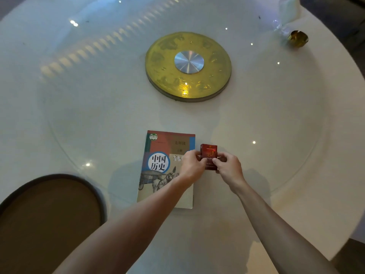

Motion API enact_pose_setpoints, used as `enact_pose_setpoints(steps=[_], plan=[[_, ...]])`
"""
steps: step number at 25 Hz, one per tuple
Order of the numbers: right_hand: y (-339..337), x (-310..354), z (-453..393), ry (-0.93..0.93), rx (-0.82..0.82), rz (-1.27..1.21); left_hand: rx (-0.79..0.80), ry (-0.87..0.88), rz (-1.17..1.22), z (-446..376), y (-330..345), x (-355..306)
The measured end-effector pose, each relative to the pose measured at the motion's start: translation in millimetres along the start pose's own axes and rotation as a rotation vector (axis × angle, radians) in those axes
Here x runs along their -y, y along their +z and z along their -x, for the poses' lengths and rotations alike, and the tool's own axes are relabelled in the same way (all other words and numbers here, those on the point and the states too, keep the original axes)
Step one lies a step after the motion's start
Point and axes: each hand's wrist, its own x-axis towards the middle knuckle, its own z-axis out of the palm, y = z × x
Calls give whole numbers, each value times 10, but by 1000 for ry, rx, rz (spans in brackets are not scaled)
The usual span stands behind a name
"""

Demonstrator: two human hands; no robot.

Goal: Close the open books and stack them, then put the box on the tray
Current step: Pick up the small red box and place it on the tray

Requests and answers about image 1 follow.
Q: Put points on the person's left hand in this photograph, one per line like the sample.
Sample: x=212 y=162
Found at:
x=190 y=167

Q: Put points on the person's right hand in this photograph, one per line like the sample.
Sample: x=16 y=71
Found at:
x=231 y=170

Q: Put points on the person's right thumb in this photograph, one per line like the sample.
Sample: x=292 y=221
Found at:
x=217 y=162

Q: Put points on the person's left thumb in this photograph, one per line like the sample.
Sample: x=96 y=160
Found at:
x=203 y=162

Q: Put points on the small red box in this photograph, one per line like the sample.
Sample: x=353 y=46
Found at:
x=208 y=155

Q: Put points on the person's left forearm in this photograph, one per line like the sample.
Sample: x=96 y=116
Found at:
x=122 y=228

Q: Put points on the person's right forearm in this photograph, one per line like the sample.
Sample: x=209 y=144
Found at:
x=279 y=225

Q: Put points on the illustrated textbook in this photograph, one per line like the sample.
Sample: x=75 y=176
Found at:
x=161 y=168

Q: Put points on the round glass turntable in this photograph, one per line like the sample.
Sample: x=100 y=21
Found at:
x=185 y=111

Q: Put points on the golden round turntable base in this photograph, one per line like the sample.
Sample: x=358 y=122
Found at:
x=188 y=65

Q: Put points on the golden glass ashtray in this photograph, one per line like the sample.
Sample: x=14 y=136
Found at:
x=298 y=38

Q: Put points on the clear glass cup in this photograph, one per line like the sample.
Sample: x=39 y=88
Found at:
x=278 y=27

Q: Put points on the white tissue box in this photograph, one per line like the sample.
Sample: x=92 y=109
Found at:
x=289 y=8

